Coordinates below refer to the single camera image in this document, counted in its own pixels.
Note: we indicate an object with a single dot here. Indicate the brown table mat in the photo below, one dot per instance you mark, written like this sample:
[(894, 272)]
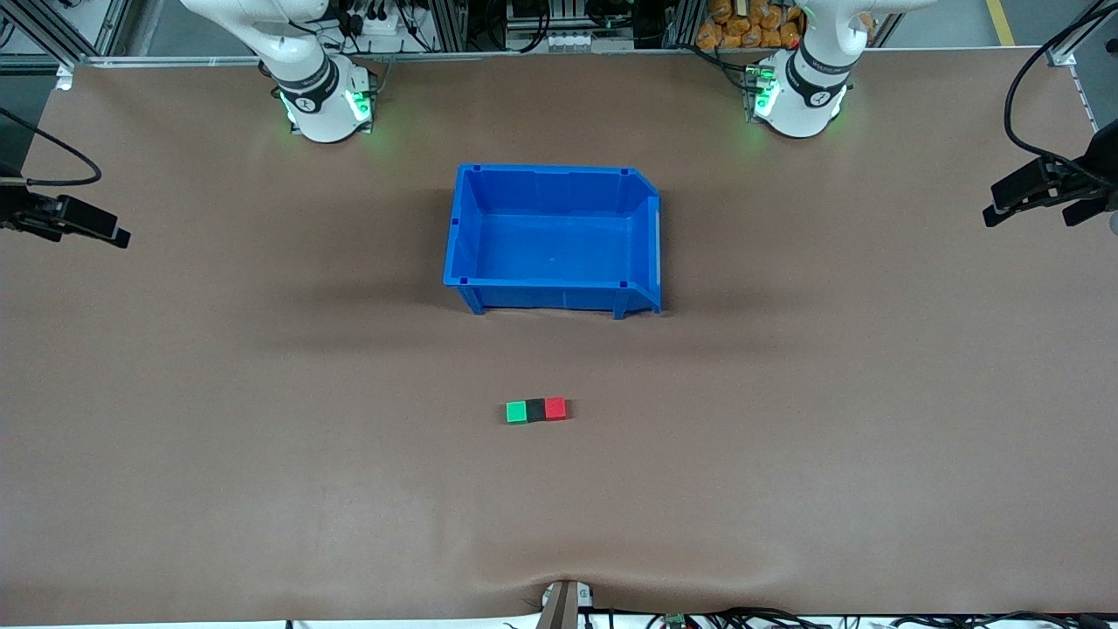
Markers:
[(349, 480)]

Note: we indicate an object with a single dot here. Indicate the silver table edge rail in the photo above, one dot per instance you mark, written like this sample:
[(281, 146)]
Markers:
[(524, 55)]

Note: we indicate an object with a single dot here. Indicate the white power strip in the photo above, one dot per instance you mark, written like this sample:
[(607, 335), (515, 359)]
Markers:
[(376, 22)]

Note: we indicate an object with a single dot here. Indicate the white terminal block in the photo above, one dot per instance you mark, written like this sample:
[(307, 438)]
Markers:
[(576, 39)]

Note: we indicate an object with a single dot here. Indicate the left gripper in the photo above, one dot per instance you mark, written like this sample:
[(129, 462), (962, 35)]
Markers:
[(1102, 163)]

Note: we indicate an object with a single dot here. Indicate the blue plastic storage bin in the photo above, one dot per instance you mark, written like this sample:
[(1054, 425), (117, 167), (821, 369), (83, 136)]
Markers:
[(550, 253)]

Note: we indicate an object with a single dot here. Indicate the white corner clip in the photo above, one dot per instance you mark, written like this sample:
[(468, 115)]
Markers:
[(63, 79)]

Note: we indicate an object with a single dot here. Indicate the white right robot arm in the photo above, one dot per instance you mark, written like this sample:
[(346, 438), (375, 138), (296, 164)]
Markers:
[(323, 105)]

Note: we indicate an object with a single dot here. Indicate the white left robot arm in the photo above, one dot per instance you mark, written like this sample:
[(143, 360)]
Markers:
[(799, 96)]

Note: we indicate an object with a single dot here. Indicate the small green cube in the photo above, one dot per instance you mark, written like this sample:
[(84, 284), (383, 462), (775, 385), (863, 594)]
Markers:
[(516, 411)]

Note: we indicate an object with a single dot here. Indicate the pile of orange items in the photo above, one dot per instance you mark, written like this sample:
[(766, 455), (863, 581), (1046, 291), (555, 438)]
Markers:
[(742, 26)]

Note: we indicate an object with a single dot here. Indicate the small red cube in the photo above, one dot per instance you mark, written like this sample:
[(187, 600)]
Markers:
[(555, 408)]

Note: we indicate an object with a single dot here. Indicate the small black cube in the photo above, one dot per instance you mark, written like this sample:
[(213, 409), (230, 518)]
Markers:
[(535, 410)]

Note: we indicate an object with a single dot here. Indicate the aluminium frame profile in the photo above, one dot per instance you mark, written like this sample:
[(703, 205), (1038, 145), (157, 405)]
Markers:
[(44, 28), (1059, 54)]

